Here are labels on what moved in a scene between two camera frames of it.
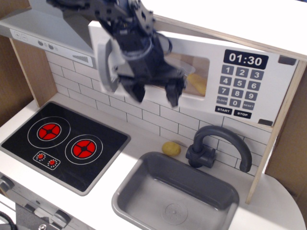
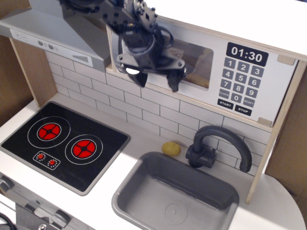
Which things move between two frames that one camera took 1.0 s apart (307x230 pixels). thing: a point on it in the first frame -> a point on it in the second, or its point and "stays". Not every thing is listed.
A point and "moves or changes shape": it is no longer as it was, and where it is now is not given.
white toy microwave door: (223, 80) moves or changes shape
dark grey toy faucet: (198, 156) stays
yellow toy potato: (171, 148) stays
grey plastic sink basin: (160, 191) stays
